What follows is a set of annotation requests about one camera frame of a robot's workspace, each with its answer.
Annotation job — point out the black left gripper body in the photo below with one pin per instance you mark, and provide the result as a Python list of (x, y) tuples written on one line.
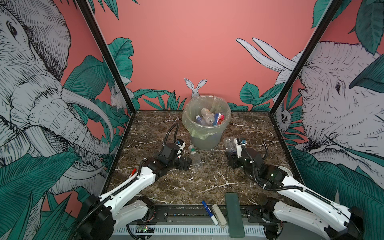
[(179, 164)]

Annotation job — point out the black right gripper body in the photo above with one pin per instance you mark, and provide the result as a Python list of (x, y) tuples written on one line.
[(237, 163)]

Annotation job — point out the clear bottle green cap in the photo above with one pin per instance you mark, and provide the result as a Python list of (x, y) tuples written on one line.
[(196, 163)]

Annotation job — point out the Fiji bottle red blue label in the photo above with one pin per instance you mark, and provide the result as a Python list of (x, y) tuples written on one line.
[(218, 119)]

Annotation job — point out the clear bottle yellow inside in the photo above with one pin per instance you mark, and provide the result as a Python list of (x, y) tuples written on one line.
[(208, 116)]

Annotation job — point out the clear bottle pink blue label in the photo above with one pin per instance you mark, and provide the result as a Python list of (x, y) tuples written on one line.
[(200, 120)]

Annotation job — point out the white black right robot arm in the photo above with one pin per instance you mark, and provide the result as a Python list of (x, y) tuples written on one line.
[(318, 214)]

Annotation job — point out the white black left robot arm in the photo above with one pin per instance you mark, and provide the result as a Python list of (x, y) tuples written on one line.
[(101, 216)]

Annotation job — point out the grey bin with green liner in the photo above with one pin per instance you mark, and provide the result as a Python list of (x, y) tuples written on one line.
[(205, 137)]

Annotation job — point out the red marker pen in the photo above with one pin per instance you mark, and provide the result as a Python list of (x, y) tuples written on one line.
[(133, 172)]

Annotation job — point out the white round timer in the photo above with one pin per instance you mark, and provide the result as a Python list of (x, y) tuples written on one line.
[(286, 170)]

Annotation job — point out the dark green flat block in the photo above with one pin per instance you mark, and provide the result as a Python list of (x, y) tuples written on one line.
[(235, 222)]

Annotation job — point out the white eraser bar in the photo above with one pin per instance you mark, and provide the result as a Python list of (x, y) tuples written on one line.
[(219, 216)]

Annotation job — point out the blue white marker pen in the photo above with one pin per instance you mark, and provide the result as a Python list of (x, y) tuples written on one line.
[(209, 212)]

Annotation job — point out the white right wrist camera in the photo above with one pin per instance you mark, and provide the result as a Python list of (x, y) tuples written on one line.
[(240, 142)]

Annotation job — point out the white slotted cable duct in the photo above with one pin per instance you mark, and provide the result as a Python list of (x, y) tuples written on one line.
[(165, 230)]

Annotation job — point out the black left frame post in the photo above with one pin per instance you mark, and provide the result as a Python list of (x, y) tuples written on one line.
[(88, 15)]

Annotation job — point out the black frame post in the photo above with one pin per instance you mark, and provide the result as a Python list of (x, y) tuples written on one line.
[(325, 20), (88, 15)]

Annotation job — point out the black right frame post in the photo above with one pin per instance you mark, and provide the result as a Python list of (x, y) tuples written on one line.
[(325, 20)]

